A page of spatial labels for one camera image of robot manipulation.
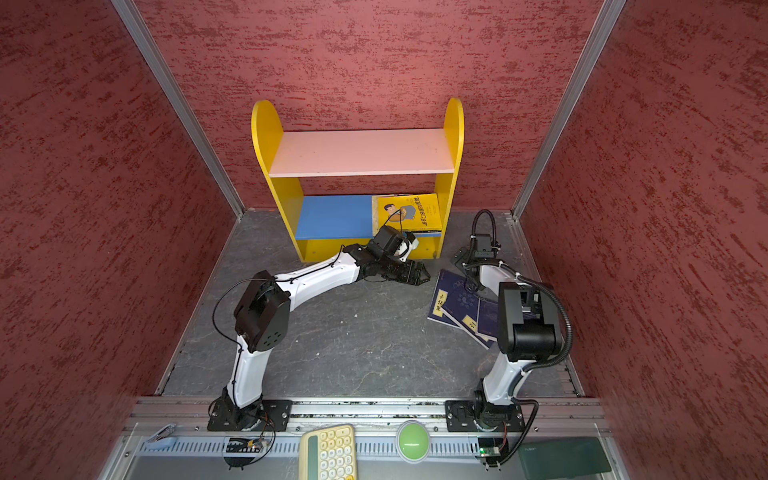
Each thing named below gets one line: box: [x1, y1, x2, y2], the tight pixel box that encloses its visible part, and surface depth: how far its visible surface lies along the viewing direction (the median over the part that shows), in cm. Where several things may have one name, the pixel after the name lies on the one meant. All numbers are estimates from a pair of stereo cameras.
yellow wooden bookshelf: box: [251, 98, 465, 262], surface depth 82 cm
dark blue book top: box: [450, 282, 499, 340], surface depth 93 cm
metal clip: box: [146, 423, 177, 443], surface depth 71 cm
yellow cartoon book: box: [377, 194, 442, 232], surface depth 100 cm
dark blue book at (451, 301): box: [427, 269, 480, 328], surface depth 96 cm
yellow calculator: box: [299, 424, 356, 480], surface depth 69 cm
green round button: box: [395, 419, 431, 464], surface depth 71 cm
